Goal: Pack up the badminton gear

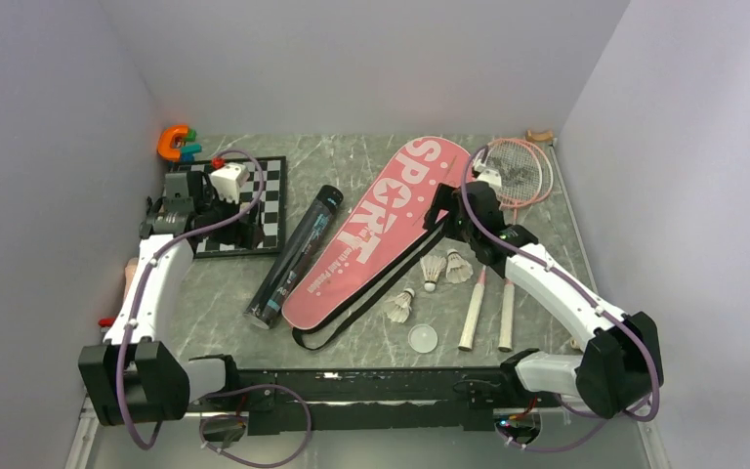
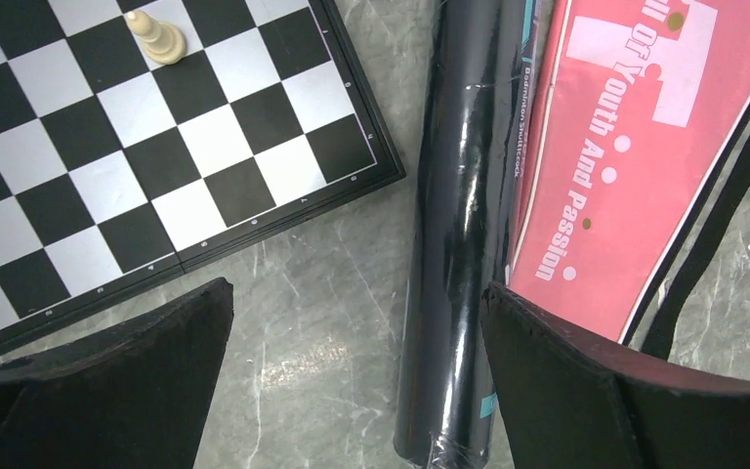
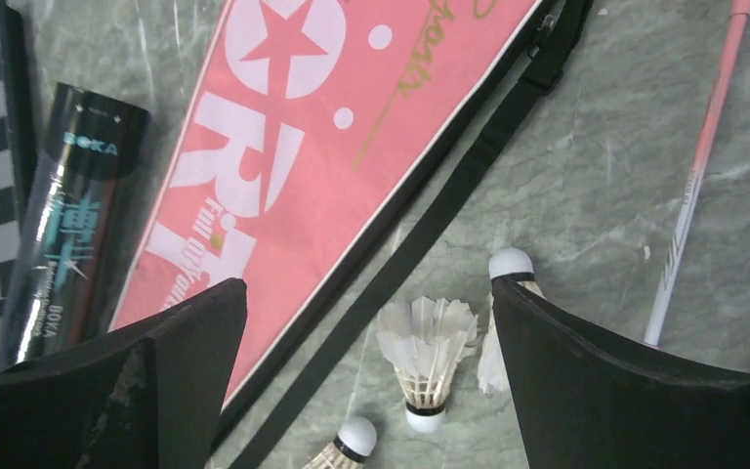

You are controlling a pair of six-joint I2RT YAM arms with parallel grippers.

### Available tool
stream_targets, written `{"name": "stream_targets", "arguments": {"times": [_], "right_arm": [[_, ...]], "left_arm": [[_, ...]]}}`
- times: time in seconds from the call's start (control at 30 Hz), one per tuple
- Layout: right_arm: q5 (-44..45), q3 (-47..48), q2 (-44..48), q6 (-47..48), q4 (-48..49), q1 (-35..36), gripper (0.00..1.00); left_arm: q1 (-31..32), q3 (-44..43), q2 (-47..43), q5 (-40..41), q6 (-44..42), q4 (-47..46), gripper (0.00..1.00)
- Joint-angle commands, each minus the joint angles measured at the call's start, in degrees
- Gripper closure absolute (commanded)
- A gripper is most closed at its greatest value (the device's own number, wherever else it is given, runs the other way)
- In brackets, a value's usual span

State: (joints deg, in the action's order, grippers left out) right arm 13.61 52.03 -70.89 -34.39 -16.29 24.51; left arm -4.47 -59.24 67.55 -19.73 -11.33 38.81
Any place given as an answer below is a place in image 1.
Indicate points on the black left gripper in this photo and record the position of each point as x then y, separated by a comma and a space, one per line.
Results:
243, 234

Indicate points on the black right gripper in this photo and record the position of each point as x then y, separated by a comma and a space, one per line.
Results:
447, 199

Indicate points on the white feather shuttlecock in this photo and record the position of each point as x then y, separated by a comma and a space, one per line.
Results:
432, 267
398, 308
457, 269

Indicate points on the pink racket bag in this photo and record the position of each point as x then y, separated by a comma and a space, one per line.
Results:
380, 240

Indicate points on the black shuttlecock tube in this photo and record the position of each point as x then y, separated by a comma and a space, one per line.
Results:
290, 265

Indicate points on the translucent tube lid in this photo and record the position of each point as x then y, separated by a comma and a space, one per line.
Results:
422, 338

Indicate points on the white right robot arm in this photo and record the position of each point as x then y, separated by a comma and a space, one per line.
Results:
619, 369

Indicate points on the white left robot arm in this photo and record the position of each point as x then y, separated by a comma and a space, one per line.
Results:
132, 375

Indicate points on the orange teal toy blocks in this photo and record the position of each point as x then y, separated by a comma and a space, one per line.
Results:
178, 144

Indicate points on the black white chessboard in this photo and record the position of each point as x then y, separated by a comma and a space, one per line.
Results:
271, 216

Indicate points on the small wooden arch block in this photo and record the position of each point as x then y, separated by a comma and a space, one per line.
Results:
546, 136

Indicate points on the red clamp knob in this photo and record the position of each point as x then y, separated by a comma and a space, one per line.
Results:
106, 322

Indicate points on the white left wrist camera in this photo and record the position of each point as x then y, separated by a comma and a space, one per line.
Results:
228, 180

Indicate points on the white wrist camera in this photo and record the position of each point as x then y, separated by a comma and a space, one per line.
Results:
228, 180
489, 176

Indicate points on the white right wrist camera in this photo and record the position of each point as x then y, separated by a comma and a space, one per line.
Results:
489, 176

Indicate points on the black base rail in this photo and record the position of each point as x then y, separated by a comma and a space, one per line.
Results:
472, 398

